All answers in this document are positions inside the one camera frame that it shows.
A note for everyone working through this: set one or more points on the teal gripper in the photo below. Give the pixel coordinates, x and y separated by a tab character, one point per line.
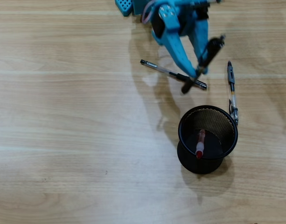
174	35

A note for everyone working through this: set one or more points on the black retractable pen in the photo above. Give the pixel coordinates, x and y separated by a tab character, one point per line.
212	50

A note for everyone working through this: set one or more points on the clear gel pen black cap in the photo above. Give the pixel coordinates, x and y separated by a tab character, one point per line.
161	69

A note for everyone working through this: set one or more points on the clear pen grey grip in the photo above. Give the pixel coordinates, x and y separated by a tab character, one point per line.
231	79

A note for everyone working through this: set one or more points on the red pen white grip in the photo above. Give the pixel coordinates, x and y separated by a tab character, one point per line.
200	147

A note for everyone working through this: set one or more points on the black mesh pen holder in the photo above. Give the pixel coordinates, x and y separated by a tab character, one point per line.
198	166

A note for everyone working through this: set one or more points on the teal wrist camera module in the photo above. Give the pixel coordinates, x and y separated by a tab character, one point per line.
191	2

